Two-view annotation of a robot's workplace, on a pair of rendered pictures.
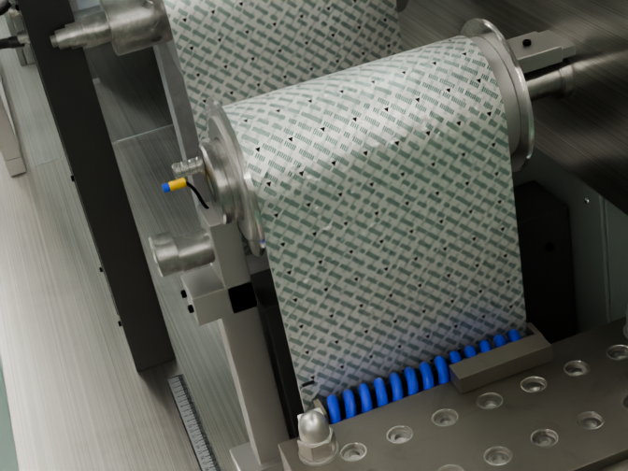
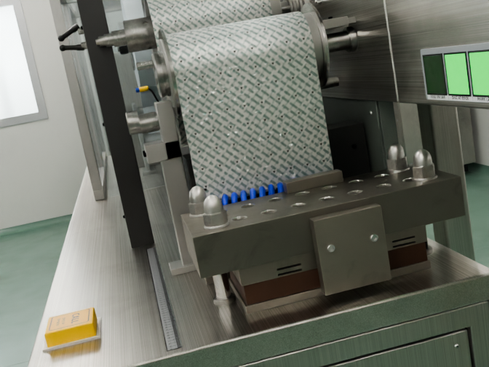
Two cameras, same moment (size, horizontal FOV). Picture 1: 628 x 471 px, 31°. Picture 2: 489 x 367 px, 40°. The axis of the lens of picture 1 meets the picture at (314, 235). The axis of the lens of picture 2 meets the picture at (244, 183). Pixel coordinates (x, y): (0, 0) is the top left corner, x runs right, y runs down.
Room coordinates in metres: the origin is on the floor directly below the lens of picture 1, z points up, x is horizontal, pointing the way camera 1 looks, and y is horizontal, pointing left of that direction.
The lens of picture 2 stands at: (-0.23, -0.10, 1.25)
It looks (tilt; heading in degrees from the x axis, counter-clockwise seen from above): 11 degrees down; 4
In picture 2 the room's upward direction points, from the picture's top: 11 degrees counter-clockwise
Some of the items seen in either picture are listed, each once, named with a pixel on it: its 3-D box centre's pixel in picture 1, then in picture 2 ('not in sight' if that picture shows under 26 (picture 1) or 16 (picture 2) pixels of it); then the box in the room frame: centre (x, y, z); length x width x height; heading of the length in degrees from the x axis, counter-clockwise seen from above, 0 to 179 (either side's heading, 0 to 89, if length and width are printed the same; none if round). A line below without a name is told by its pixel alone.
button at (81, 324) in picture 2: not in sight; (71, 326); (0.69, 0.25, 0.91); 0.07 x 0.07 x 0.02; 13
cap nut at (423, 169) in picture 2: not in sight; (423, 163); (0.75, -0.31, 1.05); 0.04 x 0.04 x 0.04
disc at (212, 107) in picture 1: (234, 177); (169, 73); (0.90, 0.06, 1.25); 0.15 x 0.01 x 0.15; 13
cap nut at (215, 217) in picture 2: not in sight; (214, 210); (0.68, 0.00, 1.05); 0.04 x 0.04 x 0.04
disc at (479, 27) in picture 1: (493, 95); (313, 46); (0.95, -0.19, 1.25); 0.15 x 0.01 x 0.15; 13
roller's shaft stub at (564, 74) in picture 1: (530, 84); (334, 42); (0.96, -0.23, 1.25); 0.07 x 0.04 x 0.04; 103
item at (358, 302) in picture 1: (405, 293); (259, 142); (0.86, -0.07, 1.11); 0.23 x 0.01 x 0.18; 103
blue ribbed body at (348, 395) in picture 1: (431, 378); (274, 194); (0.84, -0.08, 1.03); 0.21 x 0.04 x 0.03; 103
